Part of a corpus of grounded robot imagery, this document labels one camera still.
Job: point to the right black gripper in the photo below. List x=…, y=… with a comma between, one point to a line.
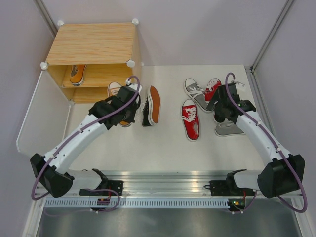
x=212, y=102

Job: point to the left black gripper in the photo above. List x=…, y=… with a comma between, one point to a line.
x=131, y=119

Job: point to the black sneaker orange sole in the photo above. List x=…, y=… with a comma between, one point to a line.
x=151, y=109

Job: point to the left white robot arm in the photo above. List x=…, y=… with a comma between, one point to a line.
x=52, y=169

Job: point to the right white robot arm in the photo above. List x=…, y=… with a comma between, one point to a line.
x=282, y=172

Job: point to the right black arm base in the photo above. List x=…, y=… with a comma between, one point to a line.
x=229, y=188

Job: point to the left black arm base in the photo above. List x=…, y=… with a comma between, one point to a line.
x=109, y=193

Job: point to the wooden two-shelf shoe cabinet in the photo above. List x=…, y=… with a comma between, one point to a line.
x=110, y=51

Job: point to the grey sneaker back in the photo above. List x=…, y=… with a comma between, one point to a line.
x=196, y=93

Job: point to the grey sneaker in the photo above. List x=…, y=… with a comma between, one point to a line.
x=227, y=128
x=196, y=93

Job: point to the red sneaker back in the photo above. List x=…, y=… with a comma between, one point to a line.
x=211, y=88

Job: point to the red sneaker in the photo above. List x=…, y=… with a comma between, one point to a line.
x=211, y=88
x=190, y=119

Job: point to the red sneaker front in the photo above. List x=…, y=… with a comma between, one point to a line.
x=190, y=119

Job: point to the grey sneaker right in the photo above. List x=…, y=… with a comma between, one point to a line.
x=227, y=128

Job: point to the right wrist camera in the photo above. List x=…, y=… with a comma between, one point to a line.
x=241, y=87

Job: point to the right aluminium frame post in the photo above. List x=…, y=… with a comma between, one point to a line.
x=263, y=73

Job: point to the aluminium frame post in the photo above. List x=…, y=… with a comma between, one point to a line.
x=263, y=73
x=46, y=16

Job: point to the aluminium mounting rail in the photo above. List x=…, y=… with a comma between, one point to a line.
x=176, y=184

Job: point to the left aluminium frame post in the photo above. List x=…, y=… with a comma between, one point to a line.
x=46, y=16

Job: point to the white slotted cable duct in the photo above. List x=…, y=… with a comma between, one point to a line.
x=138, y=203

